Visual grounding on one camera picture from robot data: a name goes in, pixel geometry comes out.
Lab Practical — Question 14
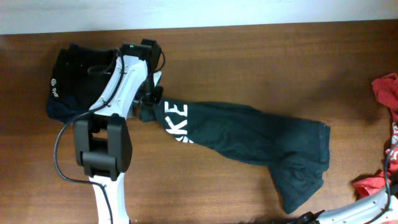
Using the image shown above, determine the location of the dark green Nike t-shirt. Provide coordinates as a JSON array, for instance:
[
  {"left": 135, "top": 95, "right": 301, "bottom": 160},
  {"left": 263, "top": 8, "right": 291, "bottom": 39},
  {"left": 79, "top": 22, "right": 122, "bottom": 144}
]
[{"left": 139, "top": 98, "right": 331, "bottom": 213}]

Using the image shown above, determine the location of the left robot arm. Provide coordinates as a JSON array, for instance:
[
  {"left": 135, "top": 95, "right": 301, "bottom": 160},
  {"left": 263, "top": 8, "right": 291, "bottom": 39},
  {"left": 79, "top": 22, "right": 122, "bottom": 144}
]
[{"left": 73, "top": 39, "right": 163, "bottom": 223}]

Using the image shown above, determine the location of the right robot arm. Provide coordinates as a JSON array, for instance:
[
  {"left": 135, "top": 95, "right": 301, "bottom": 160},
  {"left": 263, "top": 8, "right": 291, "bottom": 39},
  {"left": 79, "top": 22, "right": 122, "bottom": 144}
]
[{"left": 289, "top": 182, "right": 397, "bottom": 224}]

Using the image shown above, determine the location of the folded black garment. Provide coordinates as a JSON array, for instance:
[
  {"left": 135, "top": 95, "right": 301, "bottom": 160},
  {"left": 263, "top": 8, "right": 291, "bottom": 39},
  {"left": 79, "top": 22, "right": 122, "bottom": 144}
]
[{"left": 50, "top": 44, "right": 116, "bottom": 110}]

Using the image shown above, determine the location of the folded navy garment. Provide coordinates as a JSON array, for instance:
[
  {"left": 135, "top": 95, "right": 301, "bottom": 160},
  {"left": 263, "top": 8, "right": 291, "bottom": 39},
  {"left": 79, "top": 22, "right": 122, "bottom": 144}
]
[{"left": 46, "top": 94, "right": 88, "bottom": 123}]

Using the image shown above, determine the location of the red t-shirt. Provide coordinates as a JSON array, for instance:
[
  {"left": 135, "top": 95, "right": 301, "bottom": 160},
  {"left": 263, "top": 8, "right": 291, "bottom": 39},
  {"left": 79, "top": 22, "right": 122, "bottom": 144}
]
[{"left": 353, "top": 72, "right": 397, "bottom": 199}]

